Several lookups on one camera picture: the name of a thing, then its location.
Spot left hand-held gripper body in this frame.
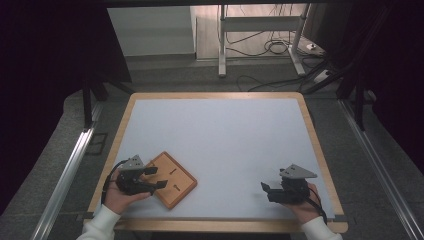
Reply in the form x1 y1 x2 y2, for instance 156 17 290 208
114 154 158 197

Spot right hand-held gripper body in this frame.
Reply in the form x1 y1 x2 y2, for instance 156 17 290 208
267 163 319 205

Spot wooden photo frame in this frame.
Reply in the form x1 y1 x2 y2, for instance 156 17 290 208
143 151 198 210

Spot person's left hand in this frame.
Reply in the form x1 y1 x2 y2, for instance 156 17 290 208
103 169 153 215

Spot person's right hand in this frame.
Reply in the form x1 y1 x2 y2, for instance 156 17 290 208
284 182 323 225

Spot black floor grille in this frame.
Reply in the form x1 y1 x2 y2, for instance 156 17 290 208
85 132 109 156

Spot white table board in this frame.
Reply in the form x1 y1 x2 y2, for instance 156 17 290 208
93 98 336 220

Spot black metal stand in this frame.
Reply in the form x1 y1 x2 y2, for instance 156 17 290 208
302 4 394 132
80 71 136 130

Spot white power strip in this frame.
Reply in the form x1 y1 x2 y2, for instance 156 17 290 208
313 69 335 84

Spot dark curtain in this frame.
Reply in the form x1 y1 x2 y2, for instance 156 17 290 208
313 0 424 174
0 0 133 216

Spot white cabinet panel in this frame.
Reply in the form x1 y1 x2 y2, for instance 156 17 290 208
106 6 197 57

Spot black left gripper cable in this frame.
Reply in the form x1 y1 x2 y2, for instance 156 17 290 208
101 159 130 205

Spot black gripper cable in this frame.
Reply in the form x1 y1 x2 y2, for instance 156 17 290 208
308 186 329 225
101 159 130 205

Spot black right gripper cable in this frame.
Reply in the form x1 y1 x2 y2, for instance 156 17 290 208
308 186 329 225

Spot aluminium floor rail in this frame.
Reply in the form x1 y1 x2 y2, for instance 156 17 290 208
337 99 424 240
30 103 104 240

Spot long black floor cable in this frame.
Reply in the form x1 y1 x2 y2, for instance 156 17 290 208
236 59 329 93

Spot tangle of black floor cables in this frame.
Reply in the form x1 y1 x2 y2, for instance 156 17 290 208
225 3 313 58

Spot white metal desk frame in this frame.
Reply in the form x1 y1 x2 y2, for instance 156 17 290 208
217 3 312 79

